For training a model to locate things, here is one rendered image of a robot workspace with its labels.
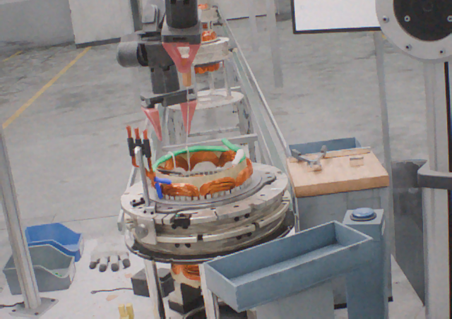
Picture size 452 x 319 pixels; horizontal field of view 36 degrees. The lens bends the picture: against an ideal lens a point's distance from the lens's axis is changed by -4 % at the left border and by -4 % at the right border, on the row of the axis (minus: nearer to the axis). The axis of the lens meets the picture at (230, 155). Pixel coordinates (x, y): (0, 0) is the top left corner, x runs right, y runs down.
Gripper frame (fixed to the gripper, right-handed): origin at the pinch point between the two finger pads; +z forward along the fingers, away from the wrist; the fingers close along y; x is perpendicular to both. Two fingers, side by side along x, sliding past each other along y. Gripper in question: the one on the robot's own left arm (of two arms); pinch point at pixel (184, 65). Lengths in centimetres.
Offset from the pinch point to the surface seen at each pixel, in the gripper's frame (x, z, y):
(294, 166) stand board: 21.3, 28.9, -7.4
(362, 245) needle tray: 29.3, 13.2, 32.7
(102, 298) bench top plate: -23, 62, 1
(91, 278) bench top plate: -28, 67, -10
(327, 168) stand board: 27.9, 26.9, -4.4
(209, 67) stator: -6, 113, -194
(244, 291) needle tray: 10.8, 12.3, 43.1
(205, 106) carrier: -8, 127, -181
